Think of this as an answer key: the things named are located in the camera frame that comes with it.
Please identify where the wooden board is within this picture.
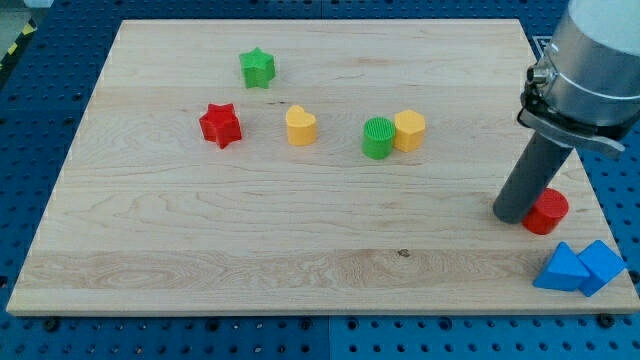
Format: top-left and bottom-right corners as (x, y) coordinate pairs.
(7, 19), (639, 317)

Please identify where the yellow heart block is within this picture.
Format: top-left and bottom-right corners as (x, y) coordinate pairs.
(285, 105), (317, 146)

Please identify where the blue triangle block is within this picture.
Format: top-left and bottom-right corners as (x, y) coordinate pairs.
(533, 242), (590, 292)

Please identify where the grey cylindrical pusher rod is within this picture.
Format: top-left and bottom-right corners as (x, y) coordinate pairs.
(493, 132), (573, 224)

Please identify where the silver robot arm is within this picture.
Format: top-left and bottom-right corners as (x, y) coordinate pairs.
(518, 0), (639, 158)

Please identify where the red cylinder block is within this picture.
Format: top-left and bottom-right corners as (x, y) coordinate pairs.
(521, 188), (570, 235)

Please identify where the red star block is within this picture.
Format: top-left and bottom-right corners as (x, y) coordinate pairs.
(199, 103), (242, 149)

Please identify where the green cylinder block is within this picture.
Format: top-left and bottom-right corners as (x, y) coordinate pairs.
(361, 117), (395, 160)

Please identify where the green star block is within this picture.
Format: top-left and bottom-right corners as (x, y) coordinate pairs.
(239, 47), (276, 89)

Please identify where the yellow hexagon block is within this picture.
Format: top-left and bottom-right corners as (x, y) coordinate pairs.
(394, 109), (426, 152)

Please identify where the blue cube block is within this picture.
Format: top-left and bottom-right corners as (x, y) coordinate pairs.
(578, 240), (626, 297)

